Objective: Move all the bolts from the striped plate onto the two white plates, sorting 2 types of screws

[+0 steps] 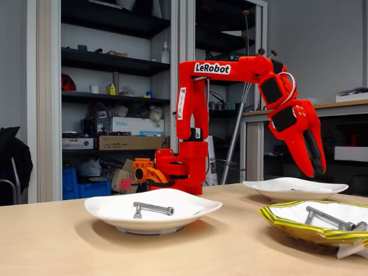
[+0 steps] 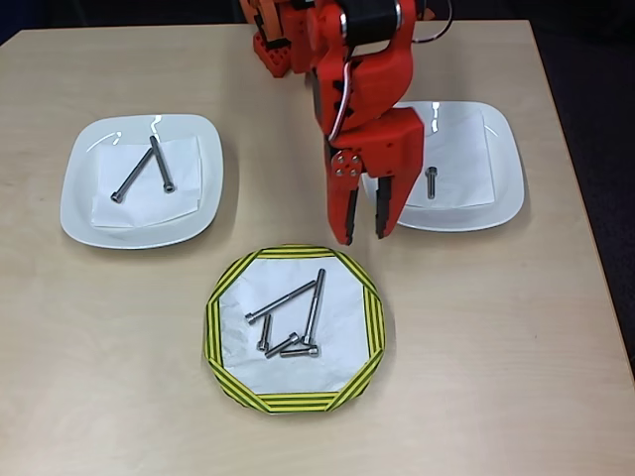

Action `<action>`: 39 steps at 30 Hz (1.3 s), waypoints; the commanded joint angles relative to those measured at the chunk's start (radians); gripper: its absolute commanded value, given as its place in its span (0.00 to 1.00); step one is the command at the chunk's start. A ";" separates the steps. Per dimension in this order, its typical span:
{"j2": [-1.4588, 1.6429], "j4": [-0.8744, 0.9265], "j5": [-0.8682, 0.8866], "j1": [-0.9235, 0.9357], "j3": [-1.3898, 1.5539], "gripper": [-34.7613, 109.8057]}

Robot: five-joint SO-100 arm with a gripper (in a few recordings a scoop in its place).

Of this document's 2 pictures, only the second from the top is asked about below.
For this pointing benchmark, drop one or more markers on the white paper napkin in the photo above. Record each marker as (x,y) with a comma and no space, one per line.
(149,213)
(461,149)

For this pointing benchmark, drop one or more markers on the yellow black striped paper plate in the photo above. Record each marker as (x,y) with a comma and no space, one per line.
(374,322)

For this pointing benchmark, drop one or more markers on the orange table clamp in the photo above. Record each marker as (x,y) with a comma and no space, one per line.
(260,15)
(426,12)

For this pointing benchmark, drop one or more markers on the white square plate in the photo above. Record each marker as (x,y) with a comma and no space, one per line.
(506,163)
(79,208)

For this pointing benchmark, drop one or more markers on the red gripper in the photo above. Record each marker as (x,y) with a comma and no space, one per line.
(392,149)

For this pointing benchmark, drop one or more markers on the short bolt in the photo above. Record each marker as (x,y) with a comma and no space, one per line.
(281,346)
(264,333)
(431,186)
(300,353)

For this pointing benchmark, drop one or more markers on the red robot arm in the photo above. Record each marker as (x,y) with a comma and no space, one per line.
(372,79)

